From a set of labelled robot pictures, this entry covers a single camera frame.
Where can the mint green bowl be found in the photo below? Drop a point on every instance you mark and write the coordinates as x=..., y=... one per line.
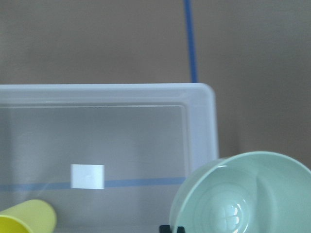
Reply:
x=254, y=192

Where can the yellow plastic cup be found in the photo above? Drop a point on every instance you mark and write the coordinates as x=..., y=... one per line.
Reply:
x=32, y=216

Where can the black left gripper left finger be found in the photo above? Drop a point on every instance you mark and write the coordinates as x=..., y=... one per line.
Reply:
x=165, y=229

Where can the translucent white plastic box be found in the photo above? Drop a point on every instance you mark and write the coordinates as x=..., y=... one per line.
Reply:
x=108, y=157

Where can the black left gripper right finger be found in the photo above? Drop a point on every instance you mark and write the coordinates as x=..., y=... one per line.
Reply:
x=180, y=229

